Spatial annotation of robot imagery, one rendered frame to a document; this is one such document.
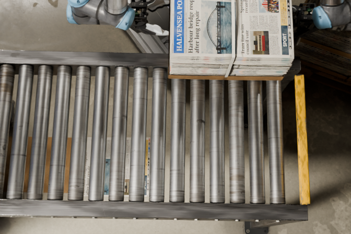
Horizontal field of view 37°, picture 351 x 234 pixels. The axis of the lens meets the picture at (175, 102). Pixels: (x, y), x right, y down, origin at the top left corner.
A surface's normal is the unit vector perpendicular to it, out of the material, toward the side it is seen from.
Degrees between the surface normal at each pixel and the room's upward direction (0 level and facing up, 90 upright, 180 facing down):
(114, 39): 0
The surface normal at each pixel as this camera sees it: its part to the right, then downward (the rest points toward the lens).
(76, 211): 0.02, -0.26
